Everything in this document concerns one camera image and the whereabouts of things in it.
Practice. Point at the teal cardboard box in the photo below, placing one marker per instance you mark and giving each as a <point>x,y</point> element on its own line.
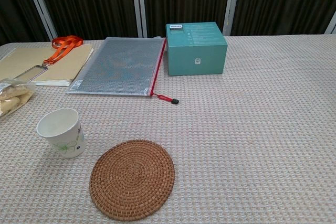
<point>197,56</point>

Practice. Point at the clear badge holder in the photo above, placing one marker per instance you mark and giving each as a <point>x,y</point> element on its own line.
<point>30,73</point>

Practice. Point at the beige paper folder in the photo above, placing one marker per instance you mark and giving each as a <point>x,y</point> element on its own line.
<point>52,66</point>

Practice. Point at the beige waffle-textured tablecloth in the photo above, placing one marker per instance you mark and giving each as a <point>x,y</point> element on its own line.
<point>236,142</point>

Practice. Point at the clear mesh zipper pouch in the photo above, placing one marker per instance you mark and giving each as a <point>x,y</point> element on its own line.
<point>120,66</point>

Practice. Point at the grey metal frame post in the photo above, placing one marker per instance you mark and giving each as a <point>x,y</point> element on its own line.
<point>331,26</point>
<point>39,3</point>
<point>231,1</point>
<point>139,3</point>

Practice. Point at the white floral paper cup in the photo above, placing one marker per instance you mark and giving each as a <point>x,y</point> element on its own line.
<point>56,127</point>

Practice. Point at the clear bag of snacks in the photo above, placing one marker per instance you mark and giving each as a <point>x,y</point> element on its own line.
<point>13,98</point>

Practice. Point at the round woven rattan coaster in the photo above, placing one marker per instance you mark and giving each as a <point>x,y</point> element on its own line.
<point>132,175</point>

